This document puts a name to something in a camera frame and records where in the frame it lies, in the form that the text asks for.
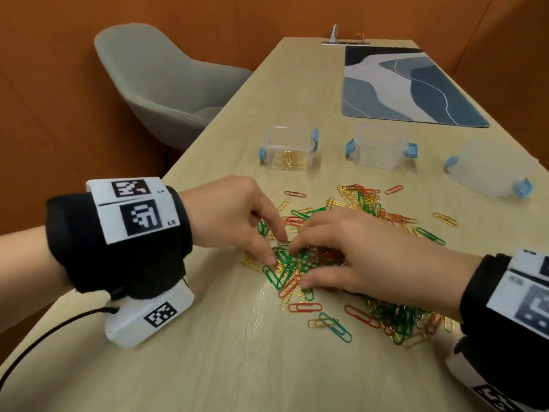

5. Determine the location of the person's left hand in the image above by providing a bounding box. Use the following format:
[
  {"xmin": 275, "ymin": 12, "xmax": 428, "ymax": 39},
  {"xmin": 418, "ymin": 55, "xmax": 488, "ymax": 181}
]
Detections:
[{"xmin": 178, "ymin": 175, "xmax": 289, "ymax": 267}]

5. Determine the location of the person's right hand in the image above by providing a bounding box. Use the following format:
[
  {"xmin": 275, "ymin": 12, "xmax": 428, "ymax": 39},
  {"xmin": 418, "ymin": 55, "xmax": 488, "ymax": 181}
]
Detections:
[{"xmin": 286, "ymin": 208, "xmax": 483, "ymax": 322}]

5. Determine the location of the pile of colored paper clips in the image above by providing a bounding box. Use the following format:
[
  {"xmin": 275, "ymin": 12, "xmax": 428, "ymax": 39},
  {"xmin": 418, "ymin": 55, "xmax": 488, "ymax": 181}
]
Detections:
[{"xmin": 240, "ymin": 183, "xmax": 462, "ymax": 349}]

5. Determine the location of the sorted heap of gold clips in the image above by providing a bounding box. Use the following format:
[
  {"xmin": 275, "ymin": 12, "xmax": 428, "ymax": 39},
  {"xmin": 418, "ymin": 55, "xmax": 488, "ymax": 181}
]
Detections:
[{"xmin": 272, "ymin": 149, "xmax": 309, "ymax": 171}]

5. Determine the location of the transparent box with blue latches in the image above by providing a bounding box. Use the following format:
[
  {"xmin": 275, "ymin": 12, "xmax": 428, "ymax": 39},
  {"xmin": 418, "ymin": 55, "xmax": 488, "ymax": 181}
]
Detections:
[
  {"xmin": 258, "ymin": 126, "xmax": 320, "ymax": 171},
  {"xmin": 444, "ymin": 139, "xmax": 539, "ymax": 200},
  {"xmin": 345, "ymin": 124, "xmax": 418, "ymax": 171}
]

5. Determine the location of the white left marker band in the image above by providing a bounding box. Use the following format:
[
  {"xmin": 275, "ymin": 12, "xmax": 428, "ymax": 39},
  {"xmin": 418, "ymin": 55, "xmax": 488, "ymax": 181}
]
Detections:
[{"xmin": 85, "ymin": 177, "xmax": 181, "ymax": 245}]

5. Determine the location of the white marker band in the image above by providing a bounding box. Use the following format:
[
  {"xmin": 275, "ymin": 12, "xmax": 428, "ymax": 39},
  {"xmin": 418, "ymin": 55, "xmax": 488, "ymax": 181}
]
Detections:
[
  {"xmin": 487, "ymin": 248, "xmax": 549, "ymax": 342},
  {"xmin": 85, "ymin": 177, "xmax": 181, "ymax": 245}
]

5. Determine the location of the white right marker band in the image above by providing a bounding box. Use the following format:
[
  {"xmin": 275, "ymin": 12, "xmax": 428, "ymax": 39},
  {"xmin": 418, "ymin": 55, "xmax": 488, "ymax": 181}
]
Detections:
[{"xmin": 487, "ymin": 248, "xmax": 549, "ymax": 342}]

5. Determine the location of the grey shell chair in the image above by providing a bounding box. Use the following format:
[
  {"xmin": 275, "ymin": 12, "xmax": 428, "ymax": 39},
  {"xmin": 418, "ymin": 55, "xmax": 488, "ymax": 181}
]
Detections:
[{"xmin": 94, "ymin": 23, "xmax": 254, "ymax": 152}]

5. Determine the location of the blue patterned desk mat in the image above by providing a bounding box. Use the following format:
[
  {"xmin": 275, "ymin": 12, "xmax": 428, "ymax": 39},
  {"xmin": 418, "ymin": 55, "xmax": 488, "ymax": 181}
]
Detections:
[{"xmin": 341, "ymin": 46, "xmax": 491, "ymax": 128}]

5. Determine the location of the black left wrist strap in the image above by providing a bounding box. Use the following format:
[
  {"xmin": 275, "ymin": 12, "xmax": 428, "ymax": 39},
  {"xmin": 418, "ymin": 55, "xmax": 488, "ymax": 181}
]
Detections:
[{"xmin": 46, "ymin": 186, "xmax": 194, "ymax": 301}]

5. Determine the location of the black wrist strap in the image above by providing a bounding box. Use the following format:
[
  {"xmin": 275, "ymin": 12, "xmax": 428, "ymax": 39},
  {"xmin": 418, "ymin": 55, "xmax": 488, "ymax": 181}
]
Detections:
[
  {"xmin": 454, "ymin": 252, "xmax": 549, "ymax": 410},
  {"xmin": 46, "ymin": 186, "xmax": 194, "ymax": 301}
]

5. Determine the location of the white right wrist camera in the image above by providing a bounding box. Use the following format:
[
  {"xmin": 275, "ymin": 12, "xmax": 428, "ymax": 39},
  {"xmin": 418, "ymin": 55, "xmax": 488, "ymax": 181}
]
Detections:
[{"xmin": 445, "ymin": 351, "xmax": 532, "ymax": 412}]

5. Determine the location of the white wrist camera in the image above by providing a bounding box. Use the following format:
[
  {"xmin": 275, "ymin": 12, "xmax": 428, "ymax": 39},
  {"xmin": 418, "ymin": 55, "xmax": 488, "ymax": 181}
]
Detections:
[
  {"xmin": 104, "ymin": 279, "xmax": 195, "ymax": 349},
  {"xmin": 445, "ymin": 351, "xmax": 532, "ymax": 412}
]

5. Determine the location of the black right wrist strap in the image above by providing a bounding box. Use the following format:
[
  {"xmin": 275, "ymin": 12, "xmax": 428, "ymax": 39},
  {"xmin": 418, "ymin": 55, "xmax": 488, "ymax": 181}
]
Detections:
[{"xmin": 454, "ymin": 252, "xmax": 549, "ymax": 410}]

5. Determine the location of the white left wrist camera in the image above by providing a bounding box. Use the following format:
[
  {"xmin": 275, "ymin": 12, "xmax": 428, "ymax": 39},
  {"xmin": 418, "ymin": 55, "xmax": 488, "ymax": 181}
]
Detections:
[{"xmin": 104, "ymin": 279, "xmax": 195, "ymax": 349}]

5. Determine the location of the black camera cable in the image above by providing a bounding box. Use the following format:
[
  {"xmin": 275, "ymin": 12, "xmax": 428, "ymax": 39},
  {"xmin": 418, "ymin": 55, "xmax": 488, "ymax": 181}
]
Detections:
[{"xmin": 0, "ymin": 306, "xmax": 120, "ymax": 391}]

